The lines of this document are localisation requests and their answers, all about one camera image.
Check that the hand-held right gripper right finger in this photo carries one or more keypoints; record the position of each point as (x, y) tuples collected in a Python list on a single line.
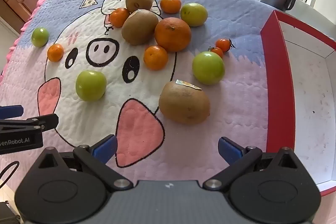
[(229, 149)]

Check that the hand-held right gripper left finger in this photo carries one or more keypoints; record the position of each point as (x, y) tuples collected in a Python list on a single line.
[(105, 148)]

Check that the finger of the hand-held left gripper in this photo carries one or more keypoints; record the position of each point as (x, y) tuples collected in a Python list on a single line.
[(11, 111), (47, 121)]

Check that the large green jujube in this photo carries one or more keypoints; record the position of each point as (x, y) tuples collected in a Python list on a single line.
[(90, 85), (208, 68)]

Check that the brown kiwi with sticker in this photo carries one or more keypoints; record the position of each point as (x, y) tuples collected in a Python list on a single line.
[(183, 104), (140, 28)]

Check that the red cardboard box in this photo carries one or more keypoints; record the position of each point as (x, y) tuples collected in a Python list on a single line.
[(302, 87)]

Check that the small mandarin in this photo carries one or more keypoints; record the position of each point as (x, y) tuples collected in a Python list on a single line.
[(170, 4), (55, 52), (155, 58), (118, 17)]

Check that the printed pig blanket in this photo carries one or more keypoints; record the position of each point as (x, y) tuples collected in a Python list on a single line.
[(236, 108)]

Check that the small green jujube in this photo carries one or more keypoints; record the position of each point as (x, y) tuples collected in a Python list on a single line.
[(40, 37)]

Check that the cherry tomato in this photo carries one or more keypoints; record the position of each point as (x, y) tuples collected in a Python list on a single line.
[(223, 45), (217, 52)]

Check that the large orange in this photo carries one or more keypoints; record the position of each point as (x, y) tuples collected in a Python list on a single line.
[(173, 35)]

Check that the yellowish green jujube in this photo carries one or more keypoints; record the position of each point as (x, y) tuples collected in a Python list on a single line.
[(193, 14)]

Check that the plain brown kiwi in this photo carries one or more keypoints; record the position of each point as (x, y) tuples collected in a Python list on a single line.
[(139, 1)]

